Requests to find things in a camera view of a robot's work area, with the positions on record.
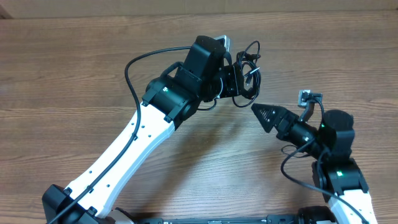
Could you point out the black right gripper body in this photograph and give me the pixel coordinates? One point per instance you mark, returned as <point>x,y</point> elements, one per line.
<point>289,119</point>

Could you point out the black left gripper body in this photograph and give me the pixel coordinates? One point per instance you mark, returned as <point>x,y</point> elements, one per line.
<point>229,83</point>

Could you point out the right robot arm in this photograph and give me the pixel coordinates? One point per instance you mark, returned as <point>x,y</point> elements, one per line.
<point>336,174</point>

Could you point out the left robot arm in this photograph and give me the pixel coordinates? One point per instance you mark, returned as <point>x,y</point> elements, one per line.
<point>206,75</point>

